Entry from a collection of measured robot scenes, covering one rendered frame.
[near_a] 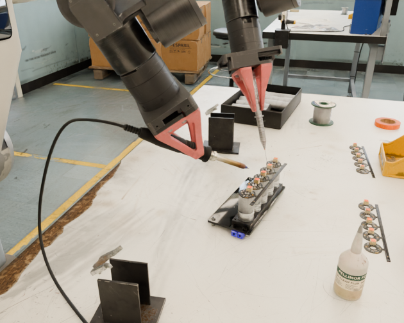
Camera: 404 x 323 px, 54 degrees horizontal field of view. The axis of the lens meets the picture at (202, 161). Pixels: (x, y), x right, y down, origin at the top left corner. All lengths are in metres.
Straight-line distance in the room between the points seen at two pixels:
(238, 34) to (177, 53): 3.48
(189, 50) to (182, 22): 3.65
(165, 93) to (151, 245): 0.23
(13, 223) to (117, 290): 1.70
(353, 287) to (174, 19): 0.37
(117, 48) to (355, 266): 0.37
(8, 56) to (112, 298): 0.50
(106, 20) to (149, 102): 0.11
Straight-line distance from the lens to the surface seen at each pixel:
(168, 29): 0.47
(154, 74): 0.49
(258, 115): 0.70
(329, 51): 5.04
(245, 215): 0.60
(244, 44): 0.69
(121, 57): 0.48
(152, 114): 0.50
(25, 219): 2.14
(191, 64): 4.15
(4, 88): 0.80
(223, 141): 0.86
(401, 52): 5.10
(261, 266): 0.56
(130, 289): 0.45
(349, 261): 0.51
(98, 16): 0.45
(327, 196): 0.74
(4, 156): 0.82
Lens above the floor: 1.12
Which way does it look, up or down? 26 degrees down
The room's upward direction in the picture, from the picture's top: straight up
